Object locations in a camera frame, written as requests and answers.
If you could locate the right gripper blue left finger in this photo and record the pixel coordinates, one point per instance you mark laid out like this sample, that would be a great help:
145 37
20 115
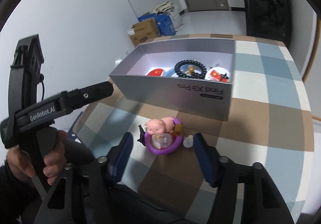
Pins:
121 154

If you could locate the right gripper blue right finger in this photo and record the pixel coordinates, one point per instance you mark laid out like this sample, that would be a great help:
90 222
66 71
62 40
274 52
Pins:
207 157

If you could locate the pink pig figurine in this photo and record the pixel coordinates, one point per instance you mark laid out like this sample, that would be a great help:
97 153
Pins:
158 126

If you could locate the grey cardboard box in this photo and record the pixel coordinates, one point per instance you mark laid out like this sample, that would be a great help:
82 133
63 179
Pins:
201 97

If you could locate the white round badge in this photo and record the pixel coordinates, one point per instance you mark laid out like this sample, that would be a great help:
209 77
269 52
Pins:
218 74

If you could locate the left hand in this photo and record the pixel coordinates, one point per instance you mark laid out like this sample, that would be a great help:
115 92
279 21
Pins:
22 168

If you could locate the black cartoon figurine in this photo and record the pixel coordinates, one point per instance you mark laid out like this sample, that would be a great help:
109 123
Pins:
141 135

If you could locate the checkered tablecloth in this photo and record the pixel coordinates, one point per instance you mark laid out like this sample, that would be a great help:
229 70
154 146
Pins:
269 121

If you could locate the red China badge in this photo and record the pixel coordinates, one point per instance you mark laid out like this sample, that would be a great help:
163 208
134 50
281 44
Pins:
156 72

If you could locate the brown cardboard box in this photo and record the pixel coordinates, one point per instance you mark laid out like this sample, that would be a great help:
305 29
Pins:
143 31

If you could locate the blue paper bag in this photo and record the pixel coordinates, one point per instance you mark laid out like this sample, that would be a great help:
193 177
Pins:
164 23

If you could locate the black backpack bag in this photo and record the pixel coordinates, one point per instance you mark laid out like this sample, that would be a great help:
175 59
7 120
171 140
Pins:
270 19

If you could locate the beige cloth bag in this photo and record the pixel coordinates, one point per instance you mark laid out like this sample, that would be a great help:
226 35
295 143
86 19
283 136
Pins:
171 10

